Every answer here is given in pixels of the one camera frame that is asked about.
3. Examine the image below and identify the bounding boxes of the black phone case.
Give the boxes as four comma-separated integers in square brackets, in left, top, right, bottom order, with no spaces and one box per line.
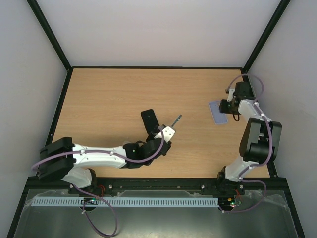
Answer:
[141,109,159,135]

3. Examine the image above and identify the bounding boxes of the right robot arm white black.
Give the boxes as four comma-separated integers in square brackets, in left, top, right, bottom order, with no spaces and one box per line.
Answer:
[216,82,282,194]

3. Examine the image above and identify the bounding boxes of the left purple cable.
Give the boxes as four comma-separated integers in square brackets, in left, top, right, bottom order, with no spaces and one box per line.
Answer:
[31,128,166,236]

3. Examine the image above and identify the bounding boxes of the light blue slotted cable duct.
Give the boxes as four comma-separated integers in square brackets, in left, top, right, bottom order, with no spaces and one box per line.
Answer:
[31,197,218,208]

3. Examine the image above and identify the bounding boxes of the black frame post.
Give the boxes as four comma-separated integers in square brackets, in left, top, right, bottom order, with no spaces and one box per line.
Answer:
[26,0,72,71]
[243,0,291,72]

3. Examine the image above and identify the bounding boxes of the purple cable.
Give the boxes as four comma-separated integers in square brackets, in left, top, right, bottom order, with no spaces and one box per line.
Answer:
[219,73,274,214]
[31,128,166,236]

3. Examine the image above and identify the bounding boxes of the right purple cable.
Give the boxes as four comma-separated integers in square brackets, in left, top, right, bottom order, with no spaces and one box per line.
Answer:
[219,73,274,214]

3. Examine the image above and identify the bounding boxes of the green phone black screen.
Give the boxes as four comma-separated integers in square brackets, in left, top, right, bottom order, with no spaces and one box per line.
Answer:
[170,114,182,127]

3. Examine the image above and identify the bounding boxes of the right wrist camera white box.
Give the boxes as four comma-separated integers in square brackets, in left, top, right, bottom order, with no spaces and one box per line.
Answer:
[225,88,235,102]

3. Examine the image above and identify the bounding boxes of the black frame post left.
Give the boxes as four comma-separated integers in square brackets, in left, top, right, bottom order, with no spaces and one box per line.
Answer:
[26,0,72,71]

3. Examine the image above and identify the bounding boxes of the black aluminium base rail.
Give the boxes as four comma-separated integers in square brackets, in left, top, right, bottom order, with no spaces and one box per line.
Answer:
[27,176,289,196]

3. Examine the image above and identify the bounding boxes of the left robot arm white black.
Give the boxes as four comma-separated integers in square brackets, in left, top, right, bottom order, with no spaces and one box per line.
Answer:
[32,125,175,188]

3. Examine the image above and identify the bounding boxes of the black frame post right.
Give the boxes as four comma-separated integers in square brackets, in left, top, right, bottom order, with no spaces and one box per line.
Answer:
[243,0,291,72]

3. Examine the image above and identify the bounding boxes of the lilac phone case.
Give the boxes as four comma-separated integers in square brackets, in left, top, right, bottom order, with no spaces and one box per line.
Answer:
[209,101,228,125]

